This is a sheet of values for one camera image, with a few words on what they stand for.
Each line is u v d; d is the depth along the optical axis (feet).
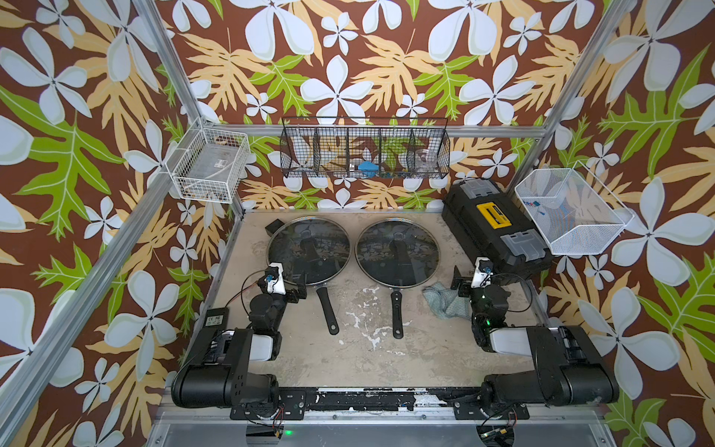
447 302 2.99
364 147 3.20
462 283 2.67
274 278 2.38
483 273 2.46
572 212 2.73
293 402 2.42
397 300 2.82
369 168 3.07
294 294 2.57
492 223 3.06
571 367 1.46
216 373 1.41
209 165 2.83
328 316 2.64
